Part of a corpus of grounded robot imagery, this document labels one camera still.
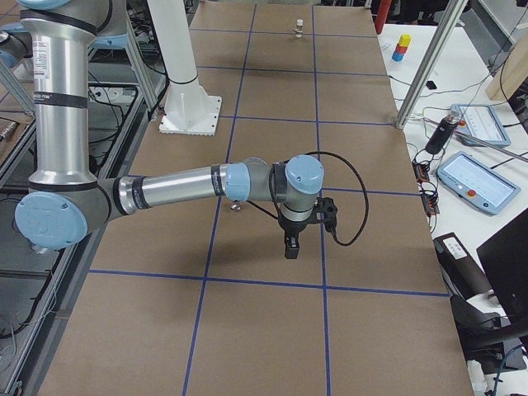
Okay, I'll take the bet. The black water bottle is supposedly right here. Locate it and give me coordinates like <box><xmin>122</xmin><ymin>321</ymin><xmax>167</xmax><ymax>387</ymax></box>
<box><xmin>425</xmin><ymin>109</ymin><xmax>461</xmax><ymax>155</ymax></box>

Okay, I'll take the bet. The aluminium frame post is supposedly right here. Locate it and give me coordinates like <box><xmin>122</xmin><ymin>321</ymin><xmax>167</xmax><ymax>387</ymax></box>
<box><xmin>394</xmin><ymin>0</ymin><xmax>469</xmax><ymax>130</ymax></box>

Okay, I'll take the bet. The yellow block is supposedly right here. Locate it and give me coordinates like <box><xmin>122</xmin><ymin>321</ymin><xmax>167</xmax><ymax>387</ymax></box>
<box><xmin>398</xmin><ymin>34</ymin><xmax>412</xmax><ymax>48</ymax></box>

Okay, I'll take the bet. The black camera cable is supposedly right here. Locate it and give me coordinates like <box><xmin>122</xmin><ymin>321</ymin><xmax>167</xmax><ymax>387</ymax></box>
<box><xmin>307</xmin><ymin>152</ymin><xmax>370</xmax><ymax>248</ymax></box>

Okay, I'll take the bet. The teach pendant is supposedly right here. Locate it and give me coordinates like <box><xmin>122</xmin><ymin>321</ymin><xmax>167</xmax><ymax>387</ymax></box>
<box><xmin>450</xmin><ymin>103</ymin><xmax>512</xmax><ymax>148</ymax></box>
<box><xmin>436</xmin><ymin>151</ymin><xmax>521</xmax><ymax>215</ymax></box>

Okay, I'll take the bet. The reacher grabber stick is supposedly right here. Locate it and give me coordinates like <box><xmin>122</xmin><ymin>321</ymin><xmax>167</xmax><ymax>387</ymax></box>
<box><xmin>420</xmin><ymin>117</ymin><xmax>528</xmax><ymax>163</ymax></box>

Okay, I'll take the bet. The near teach pendant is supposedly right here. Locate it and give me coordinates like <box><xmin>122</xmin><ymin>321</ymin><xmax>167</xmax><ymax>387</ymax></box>
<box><xmin>436</xmin><ymin>151</ymin><xmax>521</xmax><ymax>215</ymax></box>

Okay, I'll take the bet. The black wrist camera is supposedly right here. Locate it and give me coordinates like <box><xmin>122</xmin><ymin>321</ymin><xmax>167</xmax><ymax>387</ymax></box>
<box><xmin>314</xmin><ymin>197</ymin><xmax>338</xmax><ymax>233</ymax></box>

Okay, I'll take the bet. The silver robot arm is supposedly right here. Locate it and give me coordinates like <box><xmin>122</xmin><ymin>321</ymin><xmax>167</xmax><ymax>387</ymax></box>
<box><xmin>15</xmin><ymin>1</ymin><xmax>324</xmax><ymax>259</ymax></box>

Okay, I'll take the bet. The far teach pendant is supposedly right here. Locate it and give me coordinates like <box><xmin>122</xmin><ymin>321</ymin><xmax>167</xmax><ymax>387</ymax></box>
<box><xmin>450</xmin><ymin>103</ymin><xmax>512</xmax><ymax>148</ymax></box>

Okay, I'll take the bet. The red block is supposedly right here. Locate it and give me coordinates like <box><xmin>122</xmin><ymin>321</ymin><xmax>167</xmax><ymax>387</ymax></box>
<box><xmin>394</xmin><ymin>44</ymin><xmax>408</xmax><ymax>54</ymax></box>

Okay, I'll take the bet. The blue block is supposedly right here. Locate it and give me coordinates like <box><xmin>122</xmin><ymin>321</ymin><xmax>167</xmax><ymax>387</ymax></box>
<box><xmin>391</xmin><ymin>51</ymin><xmax>404</xmax><ymax>62</ymax></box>

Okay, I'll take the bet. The small black box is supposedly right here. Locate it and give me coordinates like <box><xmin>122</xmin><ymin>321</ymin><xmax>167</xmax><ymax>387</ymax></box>
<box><xmin>426</xmin><ymin>80</ymin><xmax>437</xmax><ymax>90</ymax></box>

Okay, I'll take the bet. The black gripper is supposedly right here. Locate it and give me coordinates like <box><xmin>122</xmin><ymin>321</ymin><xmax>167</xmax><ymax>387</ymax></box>
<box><xmin>278</xmin><ymin>209</ymin><xmax>318</xmax><ymax>259</ymax></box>

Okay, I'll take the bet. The white chrome PPR valve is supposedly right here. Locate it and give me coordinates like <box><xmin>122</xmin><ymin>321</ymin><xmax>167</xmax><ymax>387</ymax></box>
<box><xmin>292</xmin><ymin>18</ymin><xmax>304</xmax><ymax>38</ymax></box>

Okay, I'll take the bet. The white pedestal column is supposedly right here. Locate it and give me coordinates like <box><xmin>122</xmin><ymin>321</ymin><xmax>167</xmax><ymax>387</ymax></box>
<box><xmin>148</xmin><ymin>0</ymin><xmax>222</xmax><ymax>136</ymax></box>

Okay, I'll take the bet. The black monitor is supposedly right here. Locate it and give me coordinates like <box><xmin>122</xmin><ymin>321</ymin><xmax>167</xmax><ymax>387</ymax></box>
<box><xmin>477</xmin><ymin>216</ymin><xmax>527</xmax><ymax>321</ymax></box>

